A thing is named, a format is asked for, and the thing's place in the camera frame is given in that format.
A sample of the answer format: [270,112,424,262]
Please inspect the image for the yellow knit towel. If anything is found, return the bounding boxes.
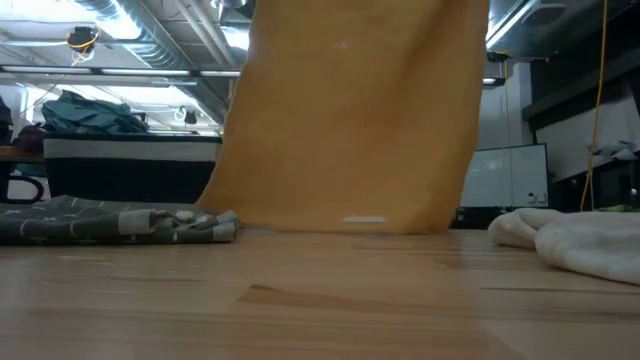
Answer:
[194,0,491,235]

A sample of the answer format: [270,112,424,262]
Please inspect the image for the grey checked towel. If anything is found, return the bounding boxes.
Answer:
[0,194,240,246]

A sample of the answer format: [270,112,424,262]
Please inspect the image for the white towel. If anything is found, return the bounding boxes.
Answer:
[487,207,640,286]

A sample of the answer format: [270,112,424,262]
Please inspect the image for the small black hanging reel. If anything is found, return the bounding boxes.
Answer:
[174,107,199,126]

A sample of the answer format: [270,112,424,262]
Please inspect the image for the white whiteboard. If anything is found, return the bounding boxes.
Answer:
[459,143,550,209]

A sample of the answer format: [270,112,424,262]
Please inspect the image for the dark blue fabric bin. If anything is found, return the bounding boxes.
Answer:
[42,133,224,205]

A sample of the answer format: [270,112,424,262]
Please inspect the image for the ceiling light strip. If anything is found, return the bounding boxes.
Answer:
[0,64,241,79]

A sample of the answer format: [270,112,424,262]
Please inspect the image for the teal cloth pile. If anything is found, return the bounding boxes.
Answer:
[40,89,150,135]

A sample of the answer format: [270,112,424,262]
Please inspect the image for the maroon bag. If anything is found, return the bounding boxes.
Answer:
[17,123,47,154]

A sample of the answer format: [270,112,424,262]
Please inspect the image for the white objects on shelf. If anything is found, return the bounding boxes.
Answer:
[585,139,640,162]

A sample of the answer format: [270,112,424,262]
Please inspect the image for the green object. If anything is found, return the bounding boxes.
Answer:
[597,203,640,214]

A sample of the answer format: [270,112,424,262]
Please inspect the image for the silver corrugated air duct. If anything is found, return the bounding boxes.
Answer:
[74,0,201,69]

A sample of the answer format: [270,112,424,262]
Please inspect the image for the yellow black ceiling cord reel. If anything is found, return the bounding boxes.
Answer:
[64,25,101,66]

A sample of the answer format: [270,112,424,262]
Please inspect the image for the yellow cable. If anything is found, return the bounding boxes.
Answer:
[578,0,610,212]

